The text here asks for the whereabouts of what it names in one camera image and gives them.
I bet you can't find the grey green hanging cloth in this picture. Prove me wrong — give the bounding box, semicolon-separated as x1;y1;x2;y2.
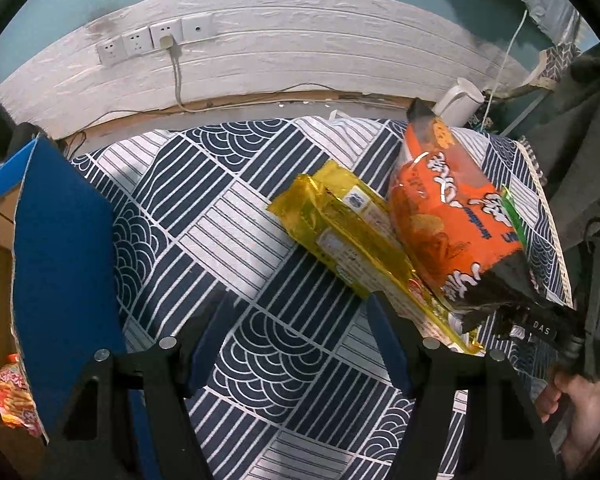
517;42;600;251

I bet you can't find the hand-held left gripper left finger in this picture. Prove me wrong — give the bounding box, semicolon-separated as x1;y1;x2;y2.
47;290;238;480

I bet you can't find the white round-hole wall socket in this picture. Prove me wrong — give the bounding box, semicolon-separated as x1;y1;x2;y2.
180;12;216;42

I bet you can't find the white hanging cord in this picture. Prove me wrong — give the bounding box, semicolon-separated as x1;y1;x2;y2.
480;10;528;133

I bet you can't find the navy patterned fabric piece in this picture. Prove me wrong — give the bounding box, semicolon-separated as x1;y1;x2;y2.
535;42;583;93

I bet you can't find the silver foil curtain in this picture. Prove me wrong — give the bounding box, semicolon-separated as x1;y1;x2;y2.
480;0;588;53

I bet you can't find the green snack packet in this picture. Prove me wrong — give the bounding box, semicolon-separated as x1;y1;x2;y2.
499;184;543;291

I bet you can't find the blue cardboard box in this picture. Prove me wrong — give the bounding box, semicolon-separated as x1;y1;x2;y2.
0;130;163;480

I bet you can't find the grey power plug cable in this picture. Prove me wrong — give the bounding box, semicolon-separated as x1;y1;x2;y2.
159;34;216;113

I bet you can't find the large orange chip bag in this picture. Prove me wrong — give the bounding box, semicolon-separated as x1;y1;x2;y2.
387;97;548;333

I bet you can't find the thin black cable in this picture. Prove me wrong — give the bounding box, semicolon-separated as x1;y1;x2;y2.
67;82;411;158

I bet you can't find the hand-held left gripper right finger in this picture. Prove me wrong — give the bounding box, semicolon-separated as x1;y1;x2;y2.
367;290;563;480

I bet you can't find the red orange snack packet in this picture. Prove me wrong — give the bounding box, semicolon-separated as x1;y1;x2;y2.
0;354;43;438

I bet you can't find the navy white patterned tablecloth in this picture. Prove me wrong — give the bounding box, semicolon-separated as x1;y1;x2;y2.
67;116;573;480

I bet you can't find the white plastic jug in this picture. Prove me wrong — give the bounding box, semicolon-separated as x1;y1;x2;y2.
432;77;483;128

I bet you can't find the person's right hand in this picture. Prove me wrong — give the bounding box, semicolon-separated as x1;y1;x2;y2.
534;357;600;468

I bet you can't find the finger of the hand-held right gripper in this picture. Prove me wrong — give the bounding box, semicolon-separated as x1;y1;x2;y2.
461;302;586;358

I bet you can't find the gold biscuit packet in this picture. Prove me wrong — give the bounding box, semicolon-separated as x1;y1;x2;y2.
266;160;486;356

